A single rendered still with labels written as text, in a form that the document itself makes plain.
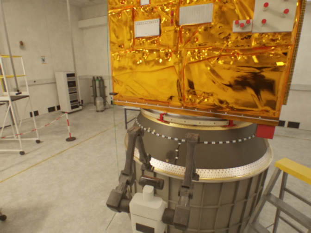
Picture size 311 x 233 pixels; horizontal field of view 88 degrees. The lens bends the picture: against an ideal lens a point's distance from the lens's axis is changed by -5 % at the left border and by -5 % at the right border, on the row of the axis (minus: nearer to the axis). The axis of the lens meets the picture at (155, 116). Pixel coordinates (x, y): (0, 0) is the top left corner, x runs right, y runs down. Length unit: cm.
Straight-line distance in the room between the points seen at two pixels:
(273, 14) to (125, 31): 145
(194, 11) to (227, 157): 152
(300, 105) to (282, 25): 608
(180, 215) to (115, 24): 206
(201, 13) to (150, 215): 174
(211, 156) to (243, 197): 68
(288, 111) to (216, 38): 614
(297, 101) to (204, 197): 611
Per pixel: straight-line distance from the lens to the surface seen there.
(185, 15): 193
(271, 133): 196
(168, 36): 191
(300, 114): 777
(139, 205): 117
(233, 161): 204
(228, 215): 243
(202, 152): 191
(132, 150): 130
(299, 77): 752
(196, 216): 229
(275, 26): 176
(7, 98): 536
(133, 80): 212
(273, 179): 178
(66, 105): 901
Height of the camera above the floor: 229
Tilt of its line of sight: 17 degrees down
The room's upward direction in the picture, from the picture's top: straight up
